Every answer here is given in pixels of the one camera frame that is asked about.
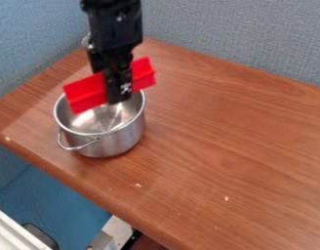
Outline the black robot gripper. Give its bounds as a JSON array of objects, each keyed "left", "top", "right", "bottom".
[{"left": 81, "top": 0, "right": 142, "bottom": 104}]

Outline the red plastic block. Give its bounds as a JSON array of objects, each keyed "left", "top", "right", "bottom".
[{"left": 62, "top": 57, "right": 155, "bottom": 114}]

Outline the stainless steel pot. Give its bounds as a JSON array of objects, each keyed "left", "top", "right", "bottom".
[{"left": 53, "top": 91, "right": 145, "bottom": 158}]

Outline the white box with black base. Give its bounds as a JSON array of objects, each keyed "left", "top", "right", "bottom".
[{"left": 0, "top": 210, "right": 59, "bottom": 250}]

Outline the grey table leg bracket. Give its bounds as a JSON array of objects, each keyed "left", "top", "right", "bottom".
[{"left": 86, "top": 216, "right": 133, "bottom": 250}]

